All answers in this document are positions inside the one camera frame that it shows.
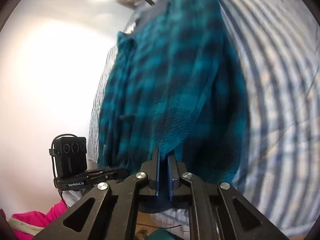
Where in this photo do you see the person's left forearm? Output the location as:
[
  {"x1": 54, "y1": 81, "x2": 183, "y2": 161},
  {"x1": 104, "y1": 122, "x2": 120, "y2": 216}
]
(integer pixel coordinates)
[{"x1": 7, "y1": 201, "x2": 69, "y2": 240}]

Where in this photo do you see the teal plaid fleece jacket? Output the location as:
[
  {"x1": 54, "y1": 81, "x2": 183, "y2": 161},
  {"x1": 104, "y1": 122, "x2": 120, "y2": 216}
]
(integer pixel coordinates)
[{"x1": 97, "y1": 0, "x2": 250, "y2": 214}]

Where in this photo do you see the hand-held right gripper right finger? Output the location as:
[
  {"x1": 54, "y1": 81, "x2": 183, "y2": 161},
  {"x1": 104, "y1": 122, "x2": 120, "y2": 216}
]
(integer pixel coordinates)
[{"x1": 167, "y1": 152, "x2": 290, "y2": 240}]

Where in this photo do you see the blue white striped blanket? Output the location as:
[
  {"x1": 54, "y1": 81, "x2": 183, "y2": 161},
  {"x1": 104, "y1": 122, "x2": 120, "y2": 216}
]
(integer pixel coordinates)
[{"x1": 87, "y1": 0, "x2": 320, "y2": 238}]

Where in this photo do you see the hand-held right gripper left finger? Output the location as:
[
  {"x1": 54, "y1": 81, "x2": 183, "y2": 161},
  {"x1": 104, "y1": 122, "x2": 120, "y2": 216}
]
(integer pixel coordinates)
[{"x1": 32, "y1": 147, "x2": 160, "y2": 240}]

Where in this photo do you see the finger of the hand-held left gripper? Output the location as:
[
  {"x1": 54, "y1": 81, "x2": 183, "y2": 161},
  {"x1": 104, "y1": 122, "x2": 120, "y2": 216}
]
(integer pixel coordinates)
[{"x1": 86, "y1": 166, "x2": 129, "y2": 181}]

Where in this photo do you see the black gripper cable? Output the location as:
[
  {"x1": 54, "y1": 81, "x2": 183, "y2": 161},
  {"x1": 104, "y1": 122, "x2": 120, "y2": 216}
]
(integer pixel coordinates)
[{"x1": 49, "y1": 134, "x2": 64, "y2": 199}]

